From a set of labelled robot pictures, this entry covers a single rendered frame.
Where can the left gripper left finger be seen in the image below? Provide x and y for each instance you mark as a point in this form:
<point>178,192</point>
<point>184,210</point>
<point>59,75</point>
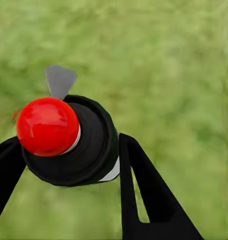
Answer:
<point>12,165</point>

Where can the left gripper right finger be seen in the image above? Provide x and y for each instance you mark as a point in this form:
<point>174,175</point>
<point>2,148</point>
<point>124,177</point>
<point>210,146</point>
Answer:
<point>168,220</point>

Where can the pesticide atomizer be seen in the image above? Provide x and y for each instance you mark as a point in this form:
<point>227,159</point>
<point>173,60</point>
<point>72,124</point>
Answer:
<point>68,140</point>

